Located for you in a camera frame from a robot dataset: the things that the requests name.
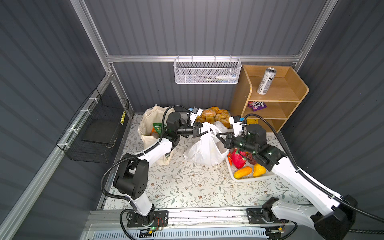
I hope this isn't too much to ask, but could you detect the toothpaste tube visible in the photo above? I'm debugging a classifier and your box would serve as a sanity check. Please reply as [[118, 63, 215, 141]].
[[196, 75, 238, 83]]

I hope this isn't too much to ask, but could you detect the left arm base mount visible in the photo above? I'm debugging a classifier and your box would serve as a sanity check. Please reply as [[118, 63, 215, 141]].
[[126, 209, 170, 228]]

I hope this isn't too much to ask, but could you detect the yellow snack bag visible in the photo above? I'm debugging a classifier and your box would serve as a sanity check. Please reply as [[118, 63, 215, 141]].
[[247, 118, 259, 125]]

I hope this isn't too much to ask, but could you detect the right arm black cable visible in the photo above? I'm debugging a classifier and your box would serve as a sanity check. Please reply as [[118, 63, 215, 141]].
[[243, 113, 384, 235]]

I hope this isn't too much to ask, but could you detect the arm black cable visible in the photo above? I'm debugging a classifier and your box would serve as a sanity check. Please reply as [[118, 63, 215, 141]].
[[243, 113, 384, 235], [100, 104, 190, 202]]

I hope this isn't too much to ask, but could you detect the white wire wall basket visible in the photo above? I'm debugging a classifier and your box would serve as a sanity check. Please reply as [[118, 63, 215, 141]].
[[173, 57, 242, 85]]

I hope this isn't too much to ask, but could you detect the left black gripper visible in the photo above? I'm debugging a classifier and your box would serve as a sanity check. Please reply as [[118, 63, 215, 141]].
[[174, 120, 211, 140]]

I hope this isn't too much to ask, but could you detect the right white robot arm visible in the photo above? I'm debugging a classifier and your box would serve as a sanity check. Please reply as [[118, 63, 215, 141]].
[[217, 124, 356, 240]]

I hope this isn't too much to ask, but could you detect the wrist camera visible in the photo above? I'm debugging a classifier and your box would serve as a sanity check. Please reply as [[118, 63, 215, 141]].
[[187, 108, 203, 126], [229, 116, 245, 137]]

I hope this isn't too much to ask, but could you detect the right silver drink can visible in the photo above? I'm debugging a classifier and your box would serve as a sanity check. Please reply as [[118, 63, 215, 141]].
[[257, 68, 277, 95]]

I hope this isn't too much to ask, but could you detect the dark red passion fruit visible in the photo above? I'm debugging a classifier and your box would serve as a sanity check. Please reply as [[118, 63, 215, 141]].
[[246, 153, 257, 165]]

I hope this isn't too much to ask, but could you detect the white lemon-print plastic bag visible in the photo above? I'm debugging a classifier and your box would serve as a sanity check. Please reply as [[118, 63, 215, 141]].
[[184, 121, 233, 166]]

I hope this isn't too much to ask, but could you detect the cream canvas tote bag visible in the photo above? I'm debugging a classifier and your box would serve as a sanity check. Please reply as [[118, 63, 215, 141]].
[[138, 105, 175, 166]]

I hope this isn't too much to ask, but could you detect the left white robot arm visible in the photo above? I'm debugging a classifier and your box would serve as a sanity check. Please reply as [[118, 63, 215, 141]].
[[110, 112, 207, 221]]

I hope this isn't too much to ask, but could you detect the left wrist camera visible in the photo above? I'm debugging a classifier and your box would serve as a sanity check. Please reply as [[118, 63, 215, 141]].
[[187, 108, 203, 126]]

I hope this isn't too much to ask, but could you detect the pink dragon fruit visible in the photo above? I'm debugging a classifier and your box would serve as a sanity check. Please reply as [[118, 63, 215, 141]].
[[231, 149, 248, 169]]

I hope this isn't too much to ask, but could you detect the orange carrot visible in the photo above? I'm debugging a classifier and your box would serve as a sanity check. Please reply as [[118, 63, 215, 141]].
[[227, 152, 233, 166]]

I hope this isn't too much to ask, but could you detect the purple snack packet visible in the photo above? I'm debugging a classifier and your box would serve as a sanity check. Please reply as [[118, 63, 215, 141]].
[[247, 102, 267, 112]]

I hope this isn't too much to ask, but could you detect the yellow pear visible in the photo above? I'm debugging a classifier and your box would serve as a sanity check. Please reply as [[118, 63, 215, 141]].
[[253, 164, 267, 178]]

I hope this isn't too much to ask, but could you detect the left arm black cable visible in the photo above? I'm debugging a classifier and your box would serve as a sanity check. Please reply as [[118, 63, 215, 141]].
[[100, 104, 190, 202]]

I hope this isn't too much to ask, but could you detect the yellow corn cob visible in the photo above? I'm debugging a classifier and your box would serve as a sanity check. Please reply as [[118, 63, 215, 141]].
[[234, 167, 253, 180]]

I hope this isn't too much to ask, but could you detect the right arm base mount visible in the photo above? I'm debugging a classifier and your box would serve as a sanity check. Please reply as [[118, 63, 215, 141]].
[[246, 197, 289, 224]]

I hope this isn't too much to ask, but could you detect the wooden shelf unit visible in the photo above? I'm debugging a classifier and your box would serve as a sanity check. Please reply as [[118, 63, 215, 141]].
[[230, 65, 309, 132]]

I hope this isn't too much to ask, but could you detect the black wire wall basket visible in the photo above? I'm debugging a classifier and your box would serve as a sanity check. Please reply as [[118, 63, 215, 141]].
[[57, 91, 130, 164]]

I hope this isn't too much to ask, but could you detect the white plastic produce basket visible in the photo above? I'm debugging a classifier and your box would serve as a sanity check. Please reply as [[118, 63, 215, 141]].
[[226, 149, 276, 183]]

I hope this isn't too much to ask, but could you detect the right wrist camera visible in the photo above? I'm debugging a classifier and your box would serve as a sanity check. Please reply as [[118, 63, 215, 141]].
[[229, 116, 245, 137]]

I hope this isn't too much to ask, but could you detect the green candy bag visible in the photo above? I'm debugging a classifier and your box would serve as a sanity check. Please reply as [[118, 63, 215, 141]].
[[151, 123, 165, 136]]

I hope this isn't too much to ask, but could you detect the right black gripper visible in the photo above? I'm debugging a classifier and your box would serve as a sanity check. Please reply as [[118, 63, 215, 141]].
[[215, 131, 256, 156]]

